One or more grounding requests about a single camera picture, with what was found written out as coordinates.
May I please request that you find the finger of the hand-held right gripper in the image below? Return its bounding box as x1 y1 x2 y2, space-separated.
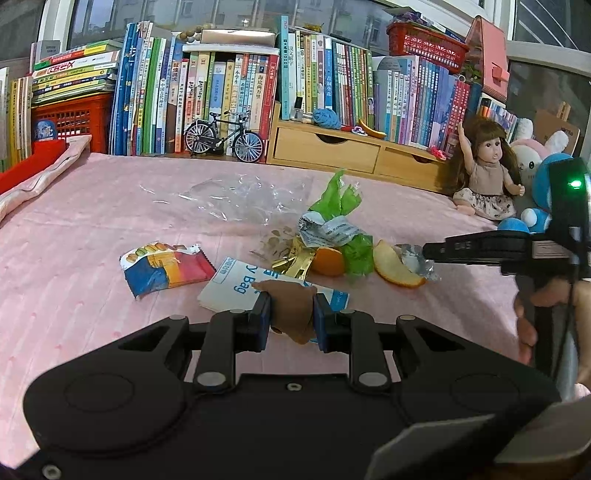
422 237 452 265

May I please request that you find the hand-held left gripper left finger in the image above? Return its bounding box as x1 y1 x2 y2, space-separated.
117 292 273 393

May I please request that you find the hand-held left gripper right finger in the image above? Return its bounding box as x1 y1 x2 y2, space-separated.
313 292 466 393

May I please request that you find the silver wrapper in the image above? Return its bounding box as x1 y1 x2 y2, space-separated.
396 243 440 281

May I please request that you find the white printed bag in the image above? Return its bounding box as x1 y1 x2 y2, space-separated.
198 257 350 315

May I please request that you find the pale fruit peel slice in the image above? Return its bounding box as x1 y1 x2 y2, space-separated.
372 239 426 288

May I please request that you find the orange fruit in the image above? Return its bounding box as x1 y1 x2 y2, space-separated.
311 247 346 277

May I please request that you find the blue white wrapper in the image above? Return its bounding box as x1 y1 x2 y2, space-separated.
297 213 360 250

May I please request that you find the green plastic wrapper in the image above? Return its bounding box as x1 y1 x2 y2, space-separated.
307 170 376 278

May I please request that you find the colourful snack packet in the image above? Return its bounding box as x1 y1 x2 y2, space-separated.
119 240 217 301

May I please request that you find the clear plastic bag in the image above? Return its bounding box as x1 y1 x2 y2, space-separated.
139 174 310 234

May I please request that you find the row of small books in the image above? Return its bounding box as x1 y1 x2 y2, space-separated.
475 92 519 139

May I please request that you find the row of upright books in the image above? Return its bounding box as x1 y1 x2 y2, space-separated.
277 16 472 148
110 21 281 157
0 67 34 174

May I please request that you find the stack of flat books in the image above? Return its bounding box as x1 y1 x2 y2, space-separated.
31 39 122 104

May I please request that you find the person's right hand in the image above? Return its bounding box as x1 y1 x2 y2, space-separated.
512 277 576 366

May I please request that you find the blue plush toy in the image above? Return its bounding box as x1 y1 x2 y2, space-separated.
496 152 587 234

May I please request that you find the gold wrapper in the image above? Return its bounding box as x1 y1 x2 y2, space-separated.
270 237 317 280

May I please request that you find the pink white plush rabbit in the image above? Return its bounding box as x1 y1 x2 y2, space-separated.
508 130 571 185

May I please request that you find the crumpled clear packet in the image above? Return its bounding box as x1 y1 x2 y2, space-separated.
249 225 298 261

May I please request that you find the long-haired doll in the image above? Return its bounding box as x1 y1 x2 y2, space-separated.
445 117 527 221

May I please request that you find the brown cardboard box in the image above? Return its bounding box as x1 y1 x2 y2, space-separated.
533 102 581 155

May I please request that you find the white plush toy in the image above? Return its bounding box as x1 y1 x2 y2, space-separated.
512 117 535 144

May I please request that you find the yellow toy banana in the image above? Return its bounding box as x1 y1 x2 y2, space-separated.
358 119 387 140

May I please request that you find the wooden drawer organizer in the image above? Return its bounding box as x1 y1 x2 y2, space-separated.
267 102 455 195

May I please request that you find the blue yarn ball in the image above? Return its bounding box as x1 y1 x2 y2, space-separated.
313 108 342 130

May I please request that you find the pink box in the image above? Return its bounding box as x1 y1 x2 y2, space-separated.
464 15 511 103

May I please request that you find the black toy bicycle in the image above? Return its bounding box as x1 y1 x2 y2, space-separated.
184 111 265 163

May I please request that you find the pink tablecloth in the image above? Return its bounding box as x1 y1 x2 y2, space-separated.
0 150 591 467

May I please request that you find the red plastic basket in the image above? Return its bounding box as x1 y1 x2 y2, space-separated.
386 18 470 75

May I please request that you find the folded pink cloth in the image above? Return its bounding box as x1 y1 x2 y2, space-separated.
0 135 90 222

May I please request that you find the red plastic crate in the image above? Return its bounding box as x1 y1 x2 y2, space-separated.
30 91 114 155

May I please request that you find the red tray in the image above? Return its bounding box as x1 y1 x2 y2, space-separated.
0 138 68 195

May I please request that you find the white flat box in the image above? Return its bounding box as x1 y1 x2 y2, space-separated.
181 28 278 52

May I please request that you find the wooden bead string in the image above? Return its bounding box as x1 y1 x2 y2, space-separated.
172 25 205 45

